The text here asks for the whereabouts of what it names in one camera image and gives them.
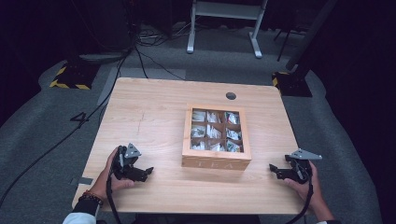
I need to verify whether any grey tape strip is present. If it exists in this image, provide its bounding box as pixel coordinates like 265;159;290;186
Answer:
77;176;94;187

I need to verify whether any white metal desk frame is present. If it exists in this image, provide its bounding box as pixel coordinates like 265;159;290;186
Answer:
186;0;270;60

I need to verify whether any thin black floor cable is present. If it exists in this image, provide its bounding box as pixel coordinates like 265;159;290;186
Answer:
134;46;187;82

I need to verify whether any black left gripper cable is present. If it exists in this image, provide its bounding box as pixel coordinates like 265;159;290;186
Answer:
106;148;123;224

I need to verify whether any person's left hand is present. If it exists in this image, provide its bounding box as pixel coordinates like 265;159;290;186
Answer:
89;147;136;202

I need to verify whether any green pink tea packet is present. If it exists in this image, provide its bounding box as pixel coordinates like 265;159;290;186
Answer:
225;111;241;126
226;139;243;153

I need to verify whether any black stand with grey pole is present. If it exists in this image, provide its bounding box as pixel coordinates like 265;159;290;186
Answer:
271;0;340;98

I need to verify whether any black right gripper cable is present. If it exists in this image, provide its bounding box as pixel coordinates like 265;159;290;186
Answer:
285;166;314;224

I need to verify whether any beaded bracelet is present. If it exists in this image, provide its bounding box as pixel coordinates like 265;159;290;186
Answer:
78;189;105;206

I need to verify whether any black stand base with yellow stripes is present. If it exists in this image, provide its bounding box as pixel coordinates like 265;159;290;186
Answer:
49;63;101;91

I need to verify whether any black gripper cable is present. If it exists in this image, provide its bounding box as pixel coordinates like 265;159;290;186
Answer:
106;148;123;224
285;166;314;224

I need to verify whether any wooden tea box with glass lid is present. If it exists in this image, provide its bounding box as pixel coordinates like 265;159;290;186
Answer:
181;104;252;172

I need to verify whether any long black floor cable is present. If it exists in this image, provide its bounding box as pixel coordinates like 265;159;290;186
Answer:
0;46;135;209

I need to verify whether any person's right hand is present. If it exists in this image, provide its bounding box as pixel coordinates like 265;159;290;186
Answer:
283;161;330;217

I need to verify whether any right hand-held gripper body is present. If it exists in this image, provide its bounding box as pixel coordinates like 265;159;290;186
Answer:
285;147;323;185

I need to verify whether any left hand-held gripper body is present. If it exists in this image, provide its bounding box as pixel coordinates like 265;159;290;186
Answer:
111;143;143;181

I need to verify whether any bundle of floor cables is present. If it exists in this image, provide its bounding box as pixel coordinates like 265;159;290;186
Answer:
135;21;191;49

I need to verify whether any assortment of white tea bags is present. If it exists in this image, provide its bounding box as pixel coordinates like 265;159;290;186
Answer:
191;110;243;153

